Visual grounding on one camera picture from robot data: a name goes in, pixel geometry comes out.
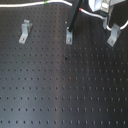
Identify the grey cable clip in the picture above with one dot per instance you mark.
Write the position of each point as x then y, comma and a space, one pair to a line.
69, 37
26, 29
115, 32

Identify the left grey cable clip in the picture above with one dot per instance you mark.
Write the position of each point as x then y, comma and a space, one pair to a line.
26, 29

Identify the middle grey cable clip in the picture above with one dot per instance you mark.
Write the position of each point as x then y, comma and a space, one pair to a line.
69, 37

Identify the right grey cable clip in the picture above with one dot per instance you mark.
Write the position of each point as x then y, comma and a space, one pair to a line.
115, 32

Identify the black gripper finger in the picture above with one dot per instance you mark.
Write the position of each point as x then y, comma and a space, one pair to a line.
73, 14

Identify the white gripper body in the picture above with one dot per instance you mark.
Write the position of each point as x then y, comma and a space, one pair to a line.
103, 5

